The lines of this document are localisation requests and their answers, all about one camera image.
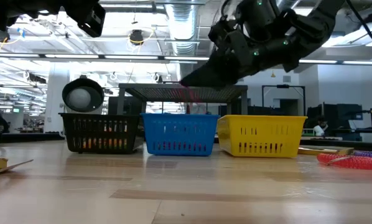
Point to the silver spiral ceiling duct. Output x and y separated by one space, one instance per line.
183 31

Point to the black rectangular stand frame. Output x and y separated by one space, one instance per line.
284 86

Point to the yellow plastic basket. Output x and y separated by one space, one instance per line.
260 121

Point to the black robot station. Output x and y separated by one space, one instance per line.
344 118

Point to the black plastic basket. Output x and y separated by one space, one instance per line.
95 115

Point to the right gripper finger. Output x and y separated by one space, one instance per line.
217 74

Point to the black hanging spotlight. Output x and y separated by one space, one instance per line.
136 37
1 35

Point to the black monitor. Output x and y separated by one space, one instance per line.
127 105

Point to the blue plastic basket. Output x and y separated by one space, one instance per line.
179 119

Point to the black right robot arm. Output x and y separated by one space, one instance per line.
323 18

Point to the white pillar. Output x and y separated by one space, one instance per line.
57 102

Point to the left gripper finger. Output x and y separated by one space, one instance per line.
91 18

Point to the yellow pack with green window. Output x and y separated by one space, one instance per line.
323 152

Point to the long ceiling light strip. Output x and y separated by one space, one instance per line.
71 56

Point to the grey perforated metal shelf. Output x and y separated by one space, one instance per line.
148 87

